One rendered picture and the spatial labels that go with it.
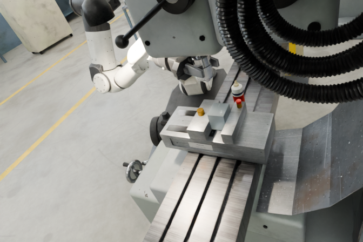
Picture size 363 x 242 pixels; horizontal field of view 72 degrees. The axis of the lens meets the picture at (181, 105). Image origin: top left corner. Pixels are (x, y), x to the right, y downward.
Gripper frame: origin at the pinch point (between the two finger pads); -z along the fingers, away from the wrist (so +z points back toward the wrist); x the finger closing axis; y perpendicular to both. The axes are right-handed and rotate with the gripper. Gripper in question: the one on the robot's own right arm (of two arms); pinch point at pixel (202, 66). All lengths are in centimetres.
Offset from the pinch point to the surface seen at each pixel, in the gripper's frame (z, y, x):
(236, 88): 7.8, 22.1, 17.7
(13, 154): 260, 128, -98
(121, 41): 3.1, -14.8, -16.3
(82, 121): 234, 127, -19
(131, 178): 45, 62, -26
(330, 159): -28.6, 27.0, 10.4
